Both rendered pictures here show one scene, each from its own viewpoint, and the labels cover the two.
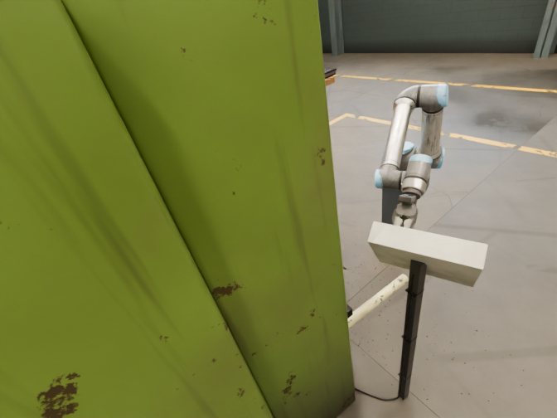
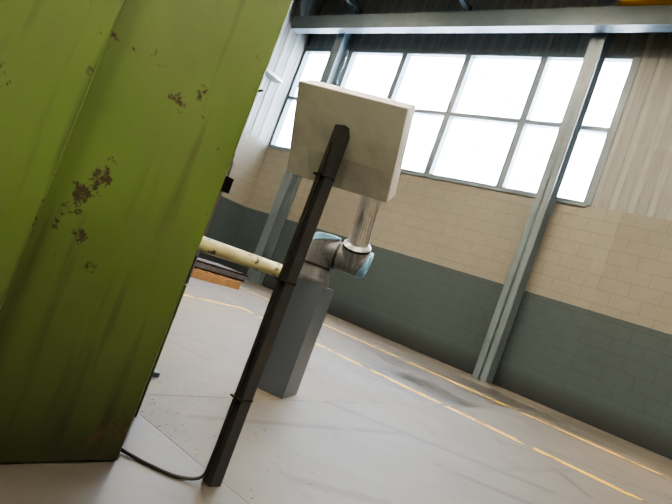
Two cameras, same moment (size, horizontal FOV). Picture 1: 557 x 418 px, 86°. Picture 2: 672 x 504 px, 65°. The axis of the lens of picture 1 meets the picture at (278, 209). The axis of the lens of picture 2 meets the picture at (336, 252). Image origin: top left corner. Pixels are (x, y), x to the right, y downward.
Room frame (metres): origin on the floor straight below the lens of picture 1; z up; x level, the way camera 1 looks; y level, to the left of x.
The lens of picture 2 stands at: (-0.76, 0.06, 0.66)
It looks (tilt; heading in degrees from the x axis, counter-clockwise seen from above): 3 degrees up; 337
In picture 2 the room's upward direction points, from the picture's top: 20 degrees clockwise
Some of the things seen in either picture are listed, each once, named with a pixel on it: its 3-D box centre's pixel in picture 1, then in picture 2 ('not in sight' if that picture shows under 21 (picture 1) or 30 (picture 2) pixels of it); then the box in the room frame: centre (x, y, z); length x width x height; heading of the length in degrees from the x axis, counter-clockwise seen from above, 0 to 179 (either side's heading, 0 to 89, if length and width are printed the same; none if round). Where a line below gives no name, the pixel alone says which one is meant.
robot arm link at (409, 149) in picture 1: (403, 156); (324, 249); (1.87, -0.98, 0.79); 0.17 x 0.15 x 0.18; 56
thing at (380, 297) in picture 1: (375, 301); (247, 259); (0.87, -0.35, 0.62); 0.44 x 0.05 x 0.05; 115
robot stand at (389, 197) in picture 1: (399, 208); (291, 334); (1.88, -0.97, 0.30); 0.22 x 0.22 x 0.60; 50
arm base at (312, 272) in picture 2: not in sight; (314, 273); (1.88, -0.97, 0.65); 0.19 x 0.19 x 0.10
